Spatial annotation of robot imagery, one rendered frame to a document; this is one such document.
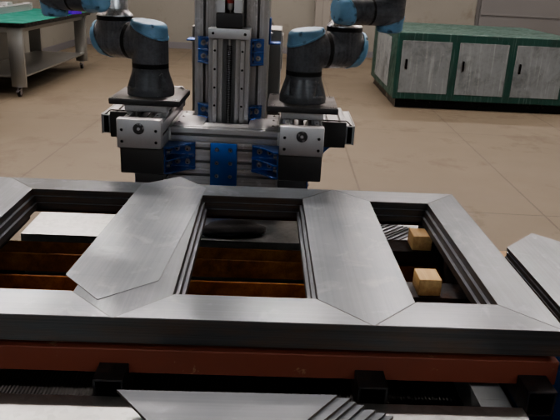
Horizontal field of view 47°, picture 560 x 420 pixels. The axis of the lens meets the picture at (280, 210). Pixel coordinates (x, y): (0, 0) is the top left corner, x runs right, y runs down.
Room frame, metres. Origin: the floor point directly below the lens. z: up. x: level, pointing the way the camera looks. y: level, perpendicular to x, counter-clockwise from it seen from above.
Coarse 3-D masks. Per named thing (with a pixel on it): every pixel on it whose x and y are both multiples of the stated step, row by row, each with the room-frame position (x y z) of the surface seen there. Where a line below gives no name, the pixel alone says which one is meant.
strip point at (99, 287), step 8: (72, 280) 1.08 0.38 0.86; (80, 280) 1.08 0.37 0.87; (88, 280) 1.08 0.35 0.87; (96, 280) 1.08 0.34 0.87; (104, 280) 1.08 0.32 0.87; (112, 280) 1.09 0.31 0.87; (120, 280) 1.09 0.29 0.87; (128, 280) 1.09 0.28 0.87; (136, 280) 1.09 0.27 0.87; (144, 280) 1.09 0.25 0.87; (152, 280) 1.09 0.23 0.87; (88, 288) 1.05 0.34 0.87; (96, 288) 1.05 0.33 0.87; (104, 288) 1.05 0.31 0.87; (112, 288) 1.05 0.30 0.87; (120, 288) 1.05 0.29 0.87; (128, 288) 1.06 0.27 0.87; (96, 296) 1.02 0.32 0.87; (104, 296) 1.02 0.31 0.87
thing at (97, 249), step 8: (88, 248) 1.22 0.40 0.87; (96, 248) 1.23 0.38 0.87; (104, 248) 1.23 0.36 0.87; (112, 248) 1.23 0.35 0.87; (120, 248) 1.23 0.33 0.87; (128, 248) 1.24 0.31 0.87; (136, 248) 1.24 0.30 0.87; (144, 248) 1.24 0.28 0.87; (152, 248) 1.24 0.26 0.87; (160, 248) 1.24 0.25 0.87; (168, 248) 1.25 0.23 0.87; (88, 256) 1.19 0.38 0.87; (96, 256) 1.19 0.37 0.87; (104, 256) 1.19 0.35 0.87; (112, 256) 1.19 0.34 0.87; (120, 256) 1.20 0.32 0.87; (128, 256) 1.20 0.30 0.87; (136, 256) 1.20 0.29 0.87; (144, 256) 1.20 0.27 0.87; (152, 256) 1.20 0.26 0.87; (160, 256) 1.21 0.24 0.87; (168, 256) 1.21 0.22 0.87
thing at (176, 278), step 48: (48, 192) 1.59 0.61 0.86; (96, 192) 1.59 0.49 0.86; (0, 240) 1.33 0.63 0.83; (192, 240) 1.34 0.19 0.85; (432, 240) 1.48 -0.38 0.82; (144, 288) 1.06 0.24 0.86; (480, 288) 1.16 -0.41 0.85; (0, 336) 0.94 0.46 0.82; (48, 336) 0.95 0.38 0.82; (96, 336) 0.95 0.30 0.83; (144, 336) 0.95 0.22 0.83; (192, 336) 0.96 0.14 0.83; (240, 336) 0.96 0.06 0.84; (288, 336) 0.96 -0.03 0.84; (336, 336) 0.96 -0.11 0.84; (384, 336) 0.97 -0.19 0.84; (432, 336) 0.97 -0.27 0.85; (480, 336) 0.97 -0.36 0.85; (528, 336) 0.98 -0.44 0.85
